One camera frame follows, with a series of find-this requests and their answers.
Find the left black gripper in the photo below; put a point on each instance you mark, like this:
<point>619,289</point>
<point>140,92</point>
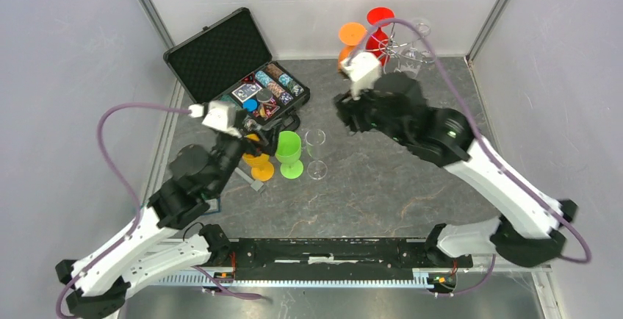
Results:
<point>267,144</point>

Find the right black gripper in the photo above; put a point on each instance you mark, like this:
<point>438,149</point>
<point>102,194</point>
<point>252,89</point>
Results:
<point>347,106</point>

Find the green plastic wine glass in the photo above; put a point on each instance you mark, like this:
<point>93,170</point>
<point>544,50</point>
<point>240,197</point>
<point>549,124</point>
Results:
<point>288,153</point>

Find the yellow plastic wine glass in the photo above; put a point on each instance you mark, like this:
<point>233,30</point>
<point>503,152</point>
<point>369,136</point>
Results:
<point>261,167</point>

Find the clear wine glass front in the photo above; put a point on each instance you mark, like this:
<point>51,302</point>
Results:
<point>315,144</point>

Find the clear wine glass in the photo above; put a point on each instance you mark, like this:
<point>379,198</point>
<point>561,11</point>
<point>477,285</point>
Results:
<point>315,144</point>
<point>410,57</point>

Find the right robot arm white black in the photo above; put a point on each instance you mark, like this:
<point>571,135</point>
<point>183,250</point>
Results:
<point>527,231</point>

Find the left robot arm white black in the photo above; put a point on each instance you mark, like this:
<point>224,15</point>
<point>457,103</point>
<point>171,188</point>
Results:
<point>99,284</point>

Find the chrome wine glass rack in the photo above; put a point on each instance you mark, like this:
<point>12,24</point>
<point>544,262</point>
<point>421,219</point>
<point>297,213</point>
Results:
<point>392,48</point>

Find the clear wine glass rear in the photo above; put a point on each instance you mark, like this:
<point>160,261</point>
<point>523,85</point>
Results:
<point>410,57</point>

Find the red plastic wine glass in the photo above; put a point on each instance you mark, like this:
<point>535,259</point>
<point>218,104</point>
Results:
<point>378,41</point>

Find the orange plastic wine glass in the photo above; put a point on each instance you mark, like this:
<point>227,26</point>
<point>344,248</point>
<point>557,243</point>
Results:
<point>350,34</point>

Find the blue round dealer chip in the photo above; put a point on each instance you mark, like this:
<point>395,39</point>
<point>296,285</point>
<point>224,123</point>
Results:
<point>250,105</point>

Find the playing card deck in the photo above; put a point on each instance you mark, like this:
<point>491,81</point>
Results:
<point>246,91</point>

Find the black poker chip case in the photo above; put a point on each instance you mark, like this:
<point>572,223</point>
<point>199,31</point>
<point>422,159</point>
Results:
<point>231,52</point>

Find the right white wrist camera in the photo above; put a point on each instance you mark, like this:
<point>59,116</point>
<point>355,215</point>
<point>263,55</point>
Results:
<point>363,70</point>

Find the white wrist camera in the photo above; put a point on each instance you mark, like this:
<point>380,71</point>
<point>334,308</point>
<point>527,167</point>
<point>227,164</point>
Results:
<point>221,116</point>
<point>363,70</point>

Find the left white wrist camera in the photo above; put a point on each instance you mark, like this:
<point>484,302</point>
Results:
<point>221,116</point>

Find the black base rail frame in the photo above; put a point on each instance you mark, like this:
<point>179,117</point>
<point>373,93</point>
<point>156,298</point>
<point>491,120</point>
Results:
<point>355,262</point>

